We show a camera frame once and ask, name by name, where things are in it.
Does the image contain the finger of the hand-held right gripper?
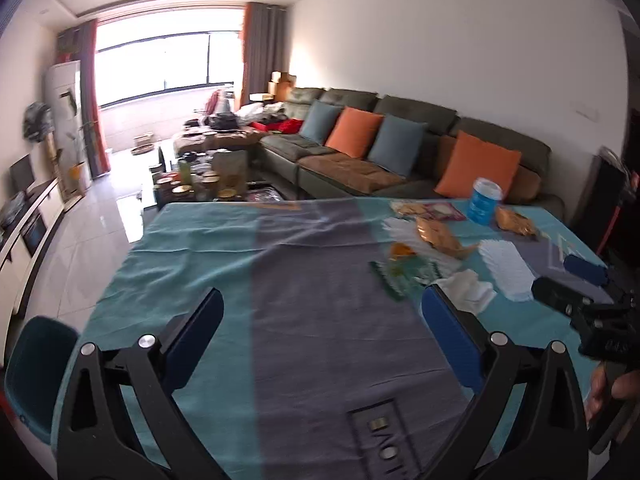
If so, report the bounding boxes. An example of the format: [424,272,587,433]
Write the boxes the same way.
[562,254,612,289]
[530,276,597,317]

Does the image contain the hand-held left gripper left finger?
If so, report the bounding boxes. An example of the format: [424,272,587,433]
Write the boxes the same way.
[57,287,228,480]

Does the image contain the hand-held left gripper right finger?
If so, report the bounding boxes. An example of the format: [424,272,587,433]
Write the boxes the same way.
[421,284,588,480]

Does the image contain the white foam fruit net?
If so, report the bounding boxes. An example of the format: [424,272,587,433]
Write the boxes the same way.
[477,239,537,303]

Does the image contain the orange peel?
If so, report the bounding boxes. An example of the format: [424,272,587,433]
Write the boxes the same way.
[388,242,419,264]

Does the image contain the teal plastic bin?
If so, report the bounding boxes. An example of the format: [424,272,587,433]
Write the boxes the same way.
[4,315,81,446]

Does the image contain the person's right hand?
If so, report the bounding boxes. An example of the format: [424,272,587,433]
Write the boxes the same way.
[584,366,640,424]

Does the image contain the crumpled white tissue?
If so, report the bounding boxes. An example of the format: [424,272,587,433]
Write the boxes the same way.
[439,268,497,314]

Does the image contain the black upright panel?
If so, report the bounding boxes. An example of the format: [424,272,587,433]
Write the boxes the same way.
[569,147,632,257]

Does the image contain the clear green printed wrapper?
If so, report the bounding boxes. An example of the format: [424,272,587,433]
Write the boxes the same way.
[368,255,442,302]

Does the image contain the small gold snack packet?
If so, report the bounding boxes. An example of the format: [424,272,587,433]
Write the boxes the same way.
[494,208,539,241]

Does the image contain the large gold bread packet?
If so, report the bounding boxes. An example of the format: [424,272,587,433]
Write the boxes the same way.
[414,215,479,261]

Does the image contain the brown cushion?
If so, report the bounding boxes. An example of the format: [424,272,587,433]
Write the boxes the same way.
[510,164,544,200]

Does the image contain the teal printed tablecloth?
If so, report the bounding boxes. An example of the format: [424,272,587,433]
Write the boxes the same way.
[50,197,626,480]

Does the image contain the blue cup with white lid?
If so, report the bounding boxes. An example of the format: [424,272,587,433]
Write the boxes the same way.
[467,177,503,225]

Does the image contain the pink snack packet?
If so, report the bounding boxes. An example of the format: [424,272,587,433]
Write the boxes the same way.
[429,203,467,223]

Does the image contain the pale snack packet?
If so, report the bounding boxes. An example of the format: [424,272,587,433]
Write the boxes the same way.
[389,200,432,219]

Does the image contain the large orange cushion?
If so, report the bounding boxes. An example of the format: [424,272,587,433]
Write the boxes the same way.
[433,130,523,199]

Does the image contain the cluster of glass jars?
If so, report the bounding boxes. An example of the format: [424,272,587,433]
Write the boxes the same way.
[151,156,239,202]

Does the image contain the dark glass coffee table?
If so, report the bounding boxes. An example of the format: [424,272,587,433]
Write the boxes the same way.
[141,150,302,212]

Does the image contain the brown seat pad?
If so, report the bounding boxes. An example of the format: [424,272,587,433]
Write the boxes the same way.
[298,152,407,194]

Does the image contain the white black tv stand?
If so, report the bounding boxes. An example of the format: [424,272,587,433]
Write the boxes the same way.
[0,178,67,322]

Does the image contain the large blue cushion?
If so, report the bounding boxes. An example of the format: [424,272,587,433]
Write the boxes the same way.
[369,114,427,177]

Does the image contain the brown ottoman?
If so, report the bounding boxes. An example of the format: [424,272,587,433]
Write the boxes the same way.
[172,127,264,157]

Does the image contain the woven basket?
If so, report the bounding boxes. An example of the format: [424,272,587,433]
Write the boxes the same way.
[130,132,158,154]

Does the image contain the tall plant in orange pot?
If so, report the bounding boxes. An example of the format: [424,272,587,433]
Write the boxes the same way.
[57,120,97,197]

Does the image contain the small orange cushion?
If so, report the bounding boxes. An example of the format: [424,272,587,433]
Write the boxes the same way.
[324,106,385,160]

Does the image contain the dark green sofa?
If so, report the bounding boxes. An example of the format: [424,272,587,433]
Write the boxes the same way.
[259,86,567,207]

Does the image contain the grey covered tray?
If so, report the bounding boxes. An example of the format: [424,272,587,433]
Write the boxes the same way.
[0,195,27,226]

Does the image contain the pile of clothes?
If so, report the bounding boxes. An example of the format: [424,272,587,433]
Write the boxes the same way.
[234,102,287,124]

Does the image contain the black monitor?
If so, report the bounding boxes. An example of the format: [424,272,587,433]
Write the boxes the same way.
[9,154,37,194]

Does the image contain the small blue cushion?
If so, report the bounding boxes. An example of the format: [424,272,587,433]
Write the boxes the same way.
[299,101,347,144]

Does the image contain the grey orange curtain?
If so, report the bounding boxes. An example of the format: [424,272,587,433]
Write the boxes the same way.
[79,18,113,179]
[238,2,289,107]

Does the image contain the white standing air conditioner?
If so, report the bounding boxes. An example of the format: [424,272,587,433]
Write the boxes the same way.
[44,59,84,197]

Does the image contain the wooden side cabinet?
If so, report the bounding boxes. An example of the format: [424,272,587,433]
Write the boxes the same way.
[267,71,297,102]

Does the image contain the cloth-covered standing fan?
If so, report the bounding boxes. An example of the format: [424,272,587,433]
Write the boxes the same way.
[22,101,54,161]

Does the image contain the large window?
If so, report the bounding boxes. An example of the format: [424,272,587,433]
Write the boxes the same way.
[94,29,246,109]

